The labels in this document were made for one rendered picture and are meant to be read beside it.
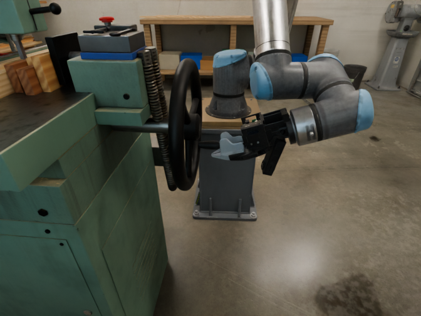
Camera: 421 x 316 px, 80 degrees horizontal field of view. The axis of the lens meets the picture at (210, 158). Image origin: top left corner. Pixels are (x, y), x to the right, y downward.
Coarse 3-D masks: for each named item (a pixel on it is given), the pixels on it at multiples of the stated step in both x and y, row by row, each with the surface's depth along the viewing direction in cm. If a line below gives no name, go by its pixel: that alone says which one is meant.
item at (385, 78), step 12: (396, 12) 297; (408, 12) 297; (420, 12) 296; (408, 24) 306; (396, 36) 310; (408, 36) 308; (396, 48) 318; (384, 60) 334; (396, 60) 325; (384, 72) 334; (396, 72) 332; (372, 84) 352; (384, 84) 339
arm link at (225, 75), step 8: (216, 56) 108; (224, 56) 105; (232, 56) 105; (240, 56) 106; (248, 56) 110; (216, 64) 109; (224, 64) 106; (232, 64) 106; (240, 64) 107; (248, 64) 108; (216, 72) 111; (224, 72) 108; (232, 72) 108; (240, 72) 108; (248, 72) 108; (216, 80) 113; (224, 80) 110; (232, 80) 110; (240, 80) 110; (248, 80) 110; (216, 88) 114; (224, 88) 112; (232, 88) 112; (240, 88) 113; (248, 88) 116
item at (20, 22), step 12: (0, 0) 43; (12, 0) 43; (24, 0) 45; (36, 0) 48; (0, 12) 44; (12, 12) 44; (24, 12) 46; (0, 24) 45; (12, 24) 45; (24, 24) 46; (36, 24) 48; (12, 36) 49
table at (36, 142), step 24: (24, 96) 47; (48, 96) 47; (72, 96) 47; (0, 120) 38; (24, 120) 38; (48, 120) 38; (72, 120) 43; (96, 120) 50; (120, 120) 50; (144, 120) 51; (0, 144) 32; (24, 144) 33; (48, 144) 37; (72, 144) 43; (0, 168) 31; (24, 168) 33
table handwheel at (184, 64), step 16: (192, 64) 50; (176, 80) 44; (192, 80) 60; (176, 96) 43; (192, 96) 65; (176, 112) 42; (192, 112) 60; (112, 128) 57; (128, 128) 56; (144, 128) 56; (160, 128) 56; (176, 128) 42; (192, 128) 54; (176, 144) 43; (192, 144) 68; (176, 160) 44; (192, 160) 66; (176, 176) 47; (192, 176) 60
